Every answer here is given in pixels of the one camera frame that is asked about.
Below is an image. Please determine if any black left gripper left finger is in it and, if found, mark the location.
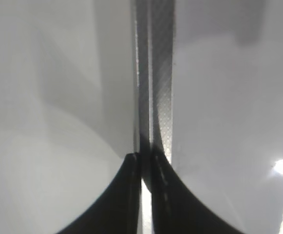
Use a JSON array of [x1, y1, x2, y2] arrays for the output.
[[59, 153, 141, 234]]

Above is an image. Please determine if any white board with grey frame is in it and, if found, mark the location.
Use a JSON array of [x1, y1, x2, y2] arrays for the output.
[[132, 0, 283, 234]]

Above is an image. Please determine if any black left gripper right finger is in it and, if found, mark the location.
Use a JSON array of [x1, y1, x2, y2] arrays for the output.
[[150, 147, 240, 234]]

